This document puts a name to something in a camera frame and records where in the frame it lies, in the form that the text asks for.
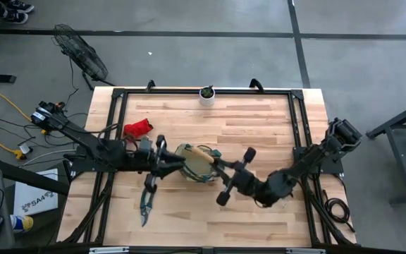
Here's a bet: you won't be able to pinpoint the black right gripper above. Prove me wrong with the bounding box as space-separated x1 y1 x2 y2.
214 147 261 207

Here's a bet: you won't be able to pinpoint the black aluminium table frame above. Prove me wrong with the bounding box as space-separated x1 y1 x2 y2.
56 79 357 248

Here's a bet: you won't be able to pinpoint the green-handled pruning shears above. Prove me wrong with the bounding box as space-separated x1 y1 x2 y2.
139 186 157 227

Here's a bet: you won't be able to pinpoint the yellow blue striped object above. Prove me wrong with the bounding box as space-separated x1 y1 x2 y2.
10 214 35 234

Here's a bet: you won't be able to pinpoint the black diagonal beam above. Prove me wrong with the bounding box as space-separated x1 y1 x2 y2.
0 154 70 196

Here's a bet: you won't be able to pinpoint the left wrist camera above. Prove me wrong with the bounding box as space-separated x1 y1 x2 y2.
138 137 154 153

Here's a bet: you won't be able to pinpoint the wooden-handled garden hand tool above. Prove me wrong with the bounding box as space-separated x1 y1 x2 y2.
188 145 216 165

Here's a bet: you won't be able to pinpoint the white SA4 printed box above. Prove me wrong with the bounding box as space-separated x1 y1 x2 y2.
13 168 59 217

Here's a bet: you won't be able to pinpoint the beige green gardening tote bag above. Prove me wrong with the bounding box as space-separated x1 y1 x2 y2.
173 143 225 183

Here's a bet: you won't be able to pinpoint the black floor fan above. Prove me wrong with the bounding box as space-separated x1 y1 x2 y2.
51 23 116 91

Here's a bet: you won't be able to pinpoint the person's shoe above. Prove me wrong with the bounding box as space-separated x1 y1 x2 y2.
4 10 29 25
7 0 35 13

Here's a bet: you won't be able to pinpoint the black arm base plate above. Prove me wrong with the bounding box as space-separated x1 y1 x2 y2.
293 146 345 176
69 146 119 174

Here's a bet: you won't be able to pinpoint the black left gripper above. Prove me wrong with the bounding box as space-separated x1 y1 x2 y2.
130 135 186 193

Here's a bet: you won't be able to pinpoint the black metal stand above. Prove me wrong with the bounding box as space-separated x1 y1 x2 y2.
366 97 406 205

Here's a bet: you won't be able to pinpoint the black coiled cable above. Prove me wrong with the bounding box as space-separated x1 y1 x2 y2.
322 190 356 234

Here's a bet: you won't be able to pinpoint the red gardening glove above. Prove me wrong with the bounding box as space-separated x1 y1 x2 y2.
123 118 154 139

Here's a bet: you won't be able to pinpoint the yellow extension cable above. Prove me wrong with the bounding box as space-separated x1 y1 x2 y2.
0 68 49 160

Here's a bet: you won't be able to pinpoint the succulent in white pot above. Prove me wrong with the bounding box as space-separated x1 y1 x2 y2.
199 84 216 107

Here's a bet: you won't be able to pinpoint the silver metal bracket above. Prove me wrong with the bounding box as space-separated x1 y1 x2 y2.
286 248 326 254
89 246 130 254

